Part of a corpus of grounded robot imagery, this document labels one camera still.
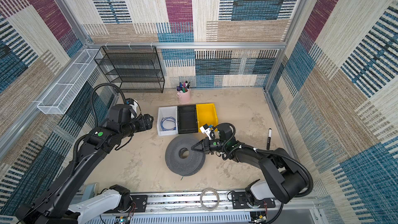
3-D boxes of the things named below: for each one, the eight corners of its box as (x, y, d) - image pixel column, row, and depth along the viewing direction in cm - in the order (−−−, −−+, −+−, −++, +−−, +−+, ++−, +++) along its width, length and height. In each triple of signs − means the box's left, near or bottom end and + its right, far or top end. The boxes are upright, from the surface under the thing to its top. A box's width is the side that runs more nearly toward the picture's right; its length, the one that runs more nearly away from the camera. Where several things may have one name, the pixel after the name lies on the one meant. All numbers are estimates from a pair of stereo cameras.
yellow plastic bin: (198, 131, 100) (198, 124, 94) (195, 112, 110) (195, 104, 104) (217, 129, 101) (218, 122, 95) (213, 110, 111) (213, 102, 105)
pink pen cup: (177, 104, 113) (175, 92, 104) (179, 92, 121) (177, 81, 111) (190, 104, 113) (189, 92, 104) (190, 92, 121) (189, 81, 111)
